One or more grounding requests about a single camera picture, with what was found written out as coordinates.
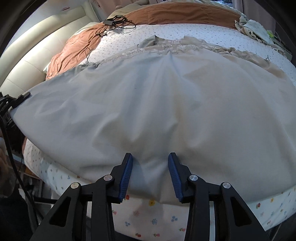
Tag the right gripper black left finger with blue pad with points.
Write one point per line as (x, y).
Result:
(67, 218)

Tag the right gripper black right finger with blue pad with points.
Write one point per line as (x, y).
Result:
(233, 220)

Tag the beige jacket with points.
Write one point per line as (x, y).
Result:
(229, 115)

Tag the cream padded headboard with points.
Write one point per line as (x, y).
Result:
(23, 63)

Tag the brown orange quilt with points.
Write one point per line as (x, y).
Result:
(170, 12)

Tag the beige pillow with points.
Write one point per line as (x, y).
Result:
(121, 11)

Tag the crumpled patterned cloth pile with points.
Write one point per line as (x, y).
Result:
(254, 30)

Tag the black charger with cables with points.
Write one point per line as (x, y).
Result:
(117, 22)

